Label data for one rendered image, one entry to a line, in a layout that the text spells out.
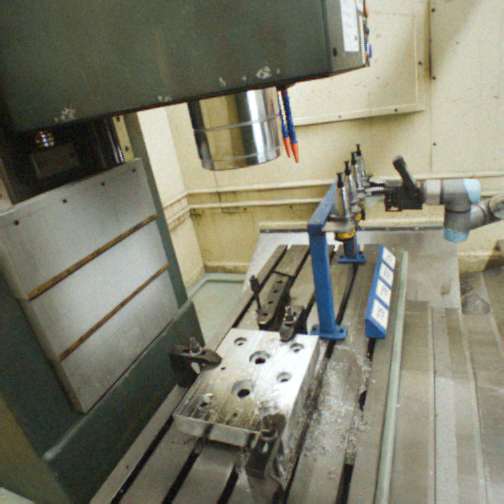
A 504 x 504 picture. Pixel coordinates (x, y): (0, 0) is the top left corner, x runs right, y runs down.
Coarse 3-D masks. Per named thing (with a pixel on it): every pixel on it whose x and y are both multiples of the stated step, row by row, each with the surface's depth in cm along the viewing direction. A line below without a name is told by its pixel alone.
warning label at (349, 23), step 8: (344, 0) 57; (352, 0) 64; (344, 8) 57; (352, 8) 64; (344, 16) 56; (352, 16) 63; (344, 24) 56; (352, 24) 63; (344, 32) 56; (352, 32) 63; (344, 40) 56; (352, 40) 63; (352, 48) 63
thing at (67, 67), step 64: (0, 0) 62; (64, 0) 57; (128, 0) 54; (192, 0) 51; (256, 0) 48; (320, 0) 46; (0, 64) 67; (64, 64) 63; (128, 64) 58; (192, 64) 55; (256, 64) 52; (320, 64) 49
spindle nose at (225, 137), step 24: (240, 96) 60; (264, 96) 62; (192, 120) 66; (216, 120) 62; (240, 120) 62; (264, 120) 63; (216, 144) 64; (240, 144) 63; (264, 144) 64; (216, 168) 66; (240, 168) 65
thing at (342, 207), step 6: (336, 186) 92; (336, 192) 91; (342, 192) 91; (336, 198) 92; (342, 198) 91; (348, 198) 92; (336, 204) 92; (342, 204) 91; (348, 204) 92; (336, 210) 93; (342, 210) 92; (348, 210) 92; (342, 216) 92
